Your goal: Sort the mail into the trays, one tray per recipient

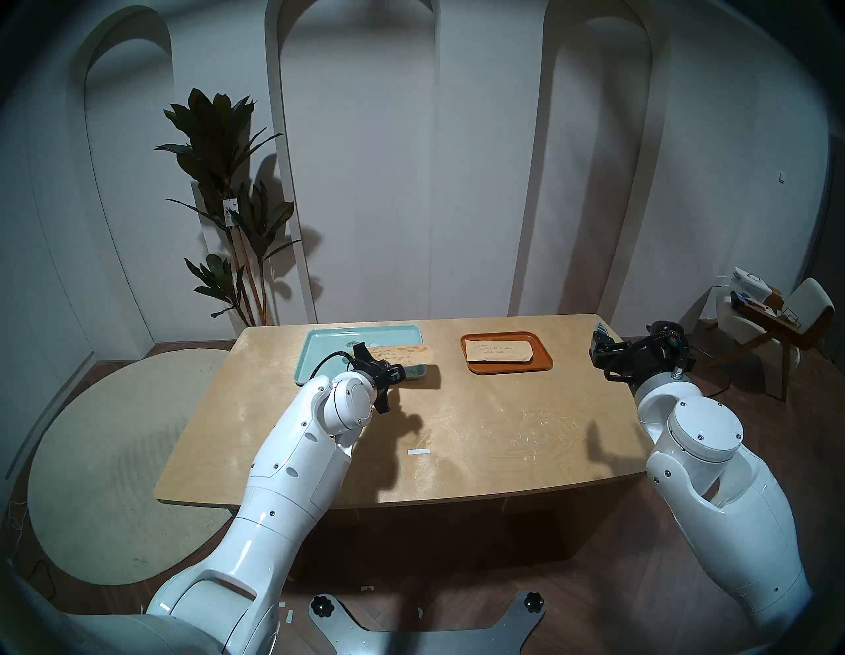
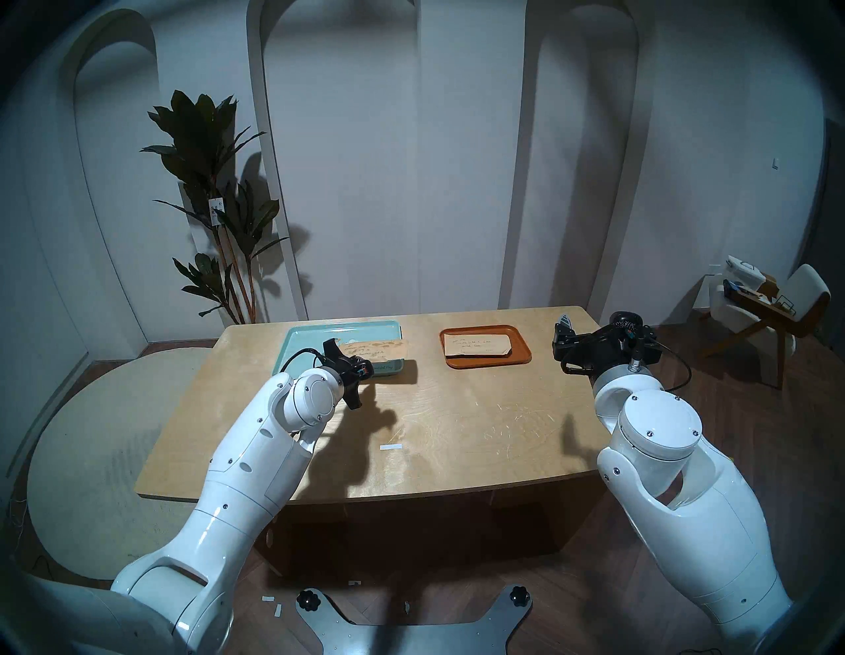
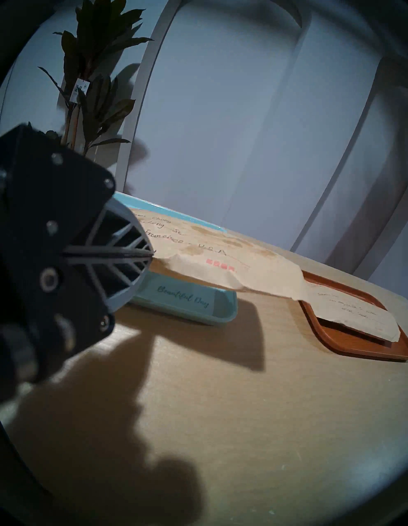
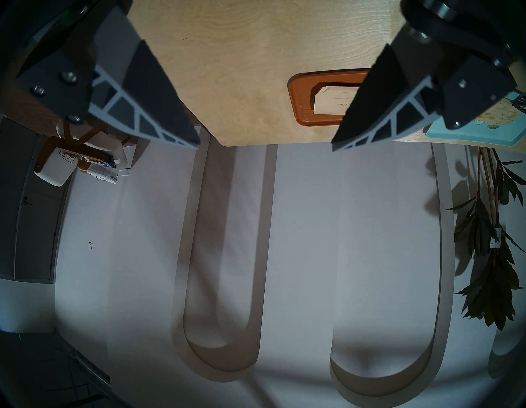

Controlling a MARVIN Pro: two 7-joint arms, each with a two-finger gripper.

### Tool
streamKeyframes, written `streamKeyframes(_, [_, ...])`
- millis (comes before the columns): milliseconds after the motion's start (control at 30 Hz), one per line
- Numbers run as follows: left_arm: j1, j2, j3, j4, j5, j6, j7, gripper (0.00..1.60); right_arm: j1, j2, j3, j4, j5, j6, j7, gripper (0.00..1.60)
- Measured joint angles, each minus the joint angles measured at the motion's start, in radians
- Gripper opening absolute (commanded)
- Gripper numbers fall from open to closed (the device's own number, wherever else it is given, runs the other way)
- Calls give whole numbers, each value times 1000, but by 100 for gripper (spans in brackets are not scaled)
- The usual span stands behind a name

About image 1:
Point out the grey metal robot base plate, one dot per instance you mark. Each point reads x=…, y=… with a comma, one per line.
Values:
x=422, y=642

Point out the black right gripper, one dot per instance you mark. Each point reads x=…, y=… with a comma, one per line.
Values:
x=643, y=356

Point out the round beige rug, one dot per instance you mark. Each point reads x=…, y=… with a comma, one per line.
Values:
x=99, y=462

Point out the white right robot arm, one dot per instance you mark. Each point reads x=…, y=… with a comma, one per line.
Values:
x=703, y=429

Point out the white plant tag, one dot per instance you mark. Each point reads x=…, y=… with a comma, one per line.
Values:
x=232, y=211

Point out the stained brown envelope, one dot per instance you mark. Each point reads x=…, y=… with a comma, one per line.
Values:
x=416, y=354

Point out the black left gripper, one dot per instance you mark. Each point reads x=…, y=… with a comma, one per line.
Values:
x=381, y=379

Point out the white armchair with wooden frame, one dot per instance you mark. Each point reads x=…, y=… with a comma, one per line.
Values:
x=813, y=300

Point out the orange tray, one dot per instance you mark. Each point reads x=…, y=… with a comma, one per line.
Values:
x=542, y=360

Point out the plain brown envelope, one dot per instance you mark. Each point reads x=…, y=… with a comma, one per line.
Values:
x=498, y=350

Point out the small dark blue object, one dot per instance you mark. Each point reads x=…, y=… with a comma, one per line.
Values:
x=741, y=300

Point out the black base knob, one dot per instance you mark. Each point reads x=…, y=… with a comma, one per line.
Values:
x=321, y=606
x=533, y=601

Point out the tall green leafy plant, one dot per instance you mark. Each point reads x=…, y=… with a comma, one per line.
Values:
x=218, y=132

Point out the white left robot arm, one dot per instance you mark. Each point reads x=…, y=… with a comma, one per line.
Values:
x=297, y=462

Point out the teal tray with leaf print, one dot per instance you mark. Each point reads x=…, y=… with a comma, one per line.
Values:
x=317, y=350

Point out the white box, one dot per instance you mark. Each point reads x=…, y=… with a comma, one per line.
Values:
x=751, y=282

